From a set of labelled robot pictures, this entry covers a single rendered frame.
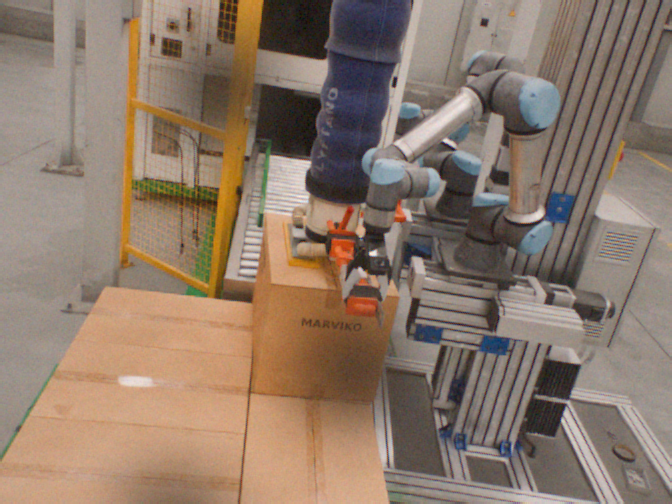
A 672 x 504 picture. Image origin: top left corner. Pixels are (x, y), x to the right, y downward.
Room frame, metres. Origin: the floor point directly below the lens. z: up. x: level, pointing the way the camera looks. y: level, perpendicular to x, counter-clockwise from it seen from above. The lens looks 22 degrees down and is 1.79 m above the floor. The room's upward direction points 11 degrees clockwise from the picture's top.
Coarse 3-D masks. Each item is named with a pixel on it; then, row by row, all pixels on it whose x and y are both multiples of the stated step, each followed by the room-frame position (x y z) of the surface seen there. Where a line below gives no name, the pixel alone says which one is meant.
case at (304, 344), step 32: (320, 256) 1.96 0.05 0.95; (256, 288) 2.19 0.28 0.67; (288, 288) 1.71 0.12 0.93; (320, 288) 1.73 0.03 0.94; (256, 320) 1.99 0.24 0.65; (288, 320) 1.71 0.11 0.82; (320, 320) 1.73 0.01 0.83; (352, 320) 1.75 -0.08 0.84; (384, 320) 1.77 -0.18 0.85; (256, 352) 1.82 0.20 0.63; (288, 352) 1.72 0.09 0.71; (320, 352) 1.74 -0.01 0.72; (352, 352) 1.76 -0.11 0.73; (384, 352) 1.78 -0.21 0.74; (256, 384) 1.70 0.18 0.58; (288, 384) 1.72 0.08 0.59; (320, 384) 1.74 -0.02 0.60; (352, 384) 1.76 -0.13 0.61
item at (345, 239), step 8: (328, 232) 1.80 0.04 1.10; (336, 232) 1.82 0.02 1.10; (344, 232) 1.83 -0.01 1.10; (352, 232) 1.83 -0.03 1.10; (328, 240) 1.76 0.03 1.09; (336, 240) 1.74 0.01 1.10; (344, 240) 1.75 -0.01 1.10; (352, 240) 1.79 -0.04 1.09; (328, 248) 1.76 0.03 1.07; (344, 248) 1.75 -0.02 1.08
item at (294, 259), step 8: (288, 224) 2.14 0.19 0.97; (296, 224) 2.09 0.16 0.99; (304, 224) 2.18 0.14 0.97; (288, 232) 2.07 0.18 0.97; (288, 240) 2.00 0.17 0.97; (304, 240) 1.96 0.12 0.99; (288, 248) 1.94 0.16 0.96; (296, 248) 1.94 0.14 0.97; (288, 256) 1.88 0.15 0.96; (296, 256) 1.87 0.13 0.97; (304, 256) 1.88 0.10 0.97; (312, 256) 1.90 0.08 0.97; (288, 264) 1.84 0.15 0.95; (296, 264) 1.85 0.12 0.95; (304, 264) 1.85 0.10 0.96; (312, 264) 1.86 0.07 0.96
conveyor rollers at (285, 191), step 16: (272, 160) 4.45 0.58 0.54; (288, 160) 4.55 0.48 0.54; (304, 160) 4.59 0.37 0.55; (256, 176) 4.00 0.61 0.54; (272, 176) 4.07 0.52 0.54; (288, 176) 4.12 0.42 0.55; (304, 176) 4.22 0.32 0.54; (256, 192) 3.67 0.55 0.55; (272, 192) 3.74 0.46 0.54; (288, 192) 3.79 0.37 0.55; (304, 192) 3.86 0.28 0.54; (256, 208) 3.39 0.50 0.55; (272, 208) 3.47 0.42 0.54; (288, 208) 3.49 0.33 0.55; (256, 224) 3.19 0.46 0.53; (256, 240) 2.94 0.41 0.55; (256, 256) 2.76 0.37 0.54; (240, 272) 2.56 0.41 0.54
